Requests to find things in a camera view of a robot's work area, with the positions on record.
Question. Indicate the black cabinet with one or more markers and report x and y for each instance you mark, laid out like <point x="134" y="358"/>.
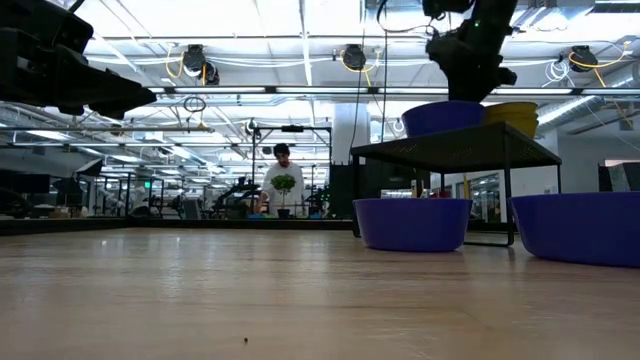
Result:
<point x="342" y="192"/>

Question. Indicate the black aluminium table frame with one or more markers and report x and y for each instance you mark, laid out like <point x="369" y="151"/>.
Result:
<point x="150" y="226"/>

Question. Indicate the blue mini bowl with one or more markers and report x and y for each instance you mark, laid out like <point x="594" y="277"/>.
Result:
<point x="412" y="225"/>
<point x="580" y="230"/>
<point x="440" y="120"/>

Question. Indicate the small potted tree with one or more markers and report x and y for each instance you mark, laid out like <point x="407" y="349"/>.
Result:
<point x="283" y="182"/>

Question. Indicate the distant black station frame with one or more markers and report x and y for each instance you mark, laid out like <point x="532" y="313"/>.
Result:
<point x="292" y="128"/>

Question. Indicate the person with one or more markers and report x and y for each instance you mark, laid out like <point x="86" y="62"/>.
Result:
<point x="282" y="152"/>

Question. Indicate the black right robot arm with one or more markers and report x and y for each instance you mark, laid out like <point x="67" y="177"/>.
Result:
<point x="492" y="12"/>

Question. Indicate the black perforated metal shelf riser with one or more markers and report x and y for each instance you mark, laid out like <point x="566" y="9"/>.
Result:
<point x="450" y="147"/>

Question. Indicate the long ceiling light strip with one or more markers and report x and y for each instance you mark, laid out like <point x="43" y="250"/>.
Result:
<point x="325" y="90"/>

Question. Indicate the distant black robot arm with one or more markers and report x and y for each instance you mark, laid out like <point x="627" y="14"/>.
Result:
<point x="235" y="187"/>

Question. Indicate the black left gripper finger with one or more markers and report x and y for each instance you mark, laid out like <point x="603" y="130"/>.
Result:
<point x="125" y="97"/>
<point x="80" y="75"/>

